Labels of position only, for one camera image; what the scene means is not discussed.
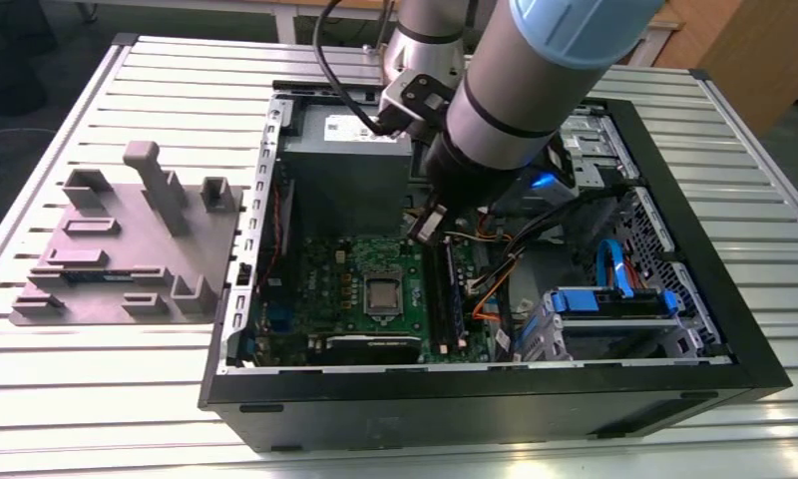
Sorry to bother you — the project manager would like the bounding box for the grey power supply unit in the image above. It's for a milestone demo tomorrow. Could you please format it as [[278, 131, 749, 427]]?
[[277, 103, 414, 236]]

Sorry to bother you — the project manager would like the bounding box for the green RAM stick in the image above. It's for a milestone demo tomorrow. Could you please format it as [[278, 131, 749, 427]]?
[[57, 270, 138, 283]]

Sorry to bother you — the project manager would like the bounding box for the orange wire bundle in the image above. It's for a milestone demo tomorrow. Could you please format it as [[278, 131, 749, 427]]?
[[467, 268, 510, 321]]

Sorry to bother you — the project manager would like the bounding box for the grey plastic parts rack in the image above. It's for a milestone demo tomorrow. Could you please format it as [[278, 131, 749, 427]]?
[[9, 141, 249, 326]]

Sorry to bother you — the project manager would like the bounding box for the black sleeved cable bundle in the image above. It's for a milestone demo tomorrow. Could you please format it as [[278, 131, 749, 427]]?
[[503, 187, 633, 255]]

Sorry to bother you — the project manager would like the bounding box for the black camera cable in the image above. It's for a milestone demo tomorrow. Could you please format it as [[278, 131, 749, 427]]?
[[310, 0, 389, 137]]

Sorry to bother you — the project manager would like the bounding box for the metal socket cover frame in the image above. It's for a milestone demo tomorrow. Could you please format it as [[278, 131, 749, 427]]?
[[362, 271, 406, 318]]

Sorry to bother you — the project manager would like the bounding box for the black open PC case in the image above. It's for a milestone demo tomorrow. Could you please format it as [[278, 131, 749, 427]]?
[[197, 79, 793, 453]]

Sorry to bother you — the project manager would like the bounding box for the white wrist camera black mount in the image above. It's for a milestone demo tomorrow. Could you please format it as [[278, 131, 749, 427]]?
[[377, 72, 454, 138], [523, 137, 581, 202]]

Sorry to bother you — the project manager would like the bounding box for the metal optical drive cage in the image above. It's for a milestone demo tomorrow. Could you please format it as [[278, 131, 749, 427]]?
[[557, 104, 639, 216]]

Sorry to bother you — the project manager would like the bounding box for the wooden cabinet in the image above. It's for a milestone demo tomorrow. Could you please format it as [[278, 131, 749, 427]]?
[[657, 0, 798, 136]]

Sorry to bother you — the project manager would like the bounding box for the black graphics card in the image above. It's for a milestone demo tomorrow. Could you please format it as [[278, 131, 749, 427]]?
[[305, 331, 423, 365]]

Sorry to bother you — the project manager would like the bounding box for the black RAM slot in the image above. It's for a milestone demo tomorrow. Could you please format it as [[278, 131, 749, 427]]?
[[421, 246, 441, 353], [441, 237, 470, 350]]

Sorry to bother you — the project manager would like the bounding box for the hard disk in blue carrier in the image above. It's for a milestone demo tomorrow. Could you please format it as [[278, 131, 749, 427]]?
[[547, 286, 679, 320]]

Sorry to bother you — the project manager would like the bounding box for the light blue flat wire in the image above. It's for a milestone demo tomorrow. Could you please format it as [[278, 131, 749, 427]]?
[[594, 239, 646, 300]]

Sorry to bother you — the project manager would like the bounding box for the metal disk bay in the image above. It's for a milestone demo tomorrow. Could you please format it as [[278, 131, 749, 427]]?
[[517, 286, 733, 363]]

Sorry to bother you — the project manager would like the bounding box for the green motherboard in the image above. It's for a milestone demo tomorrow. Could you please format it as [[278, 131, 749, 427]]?
[[249, 219, 499, 368]]

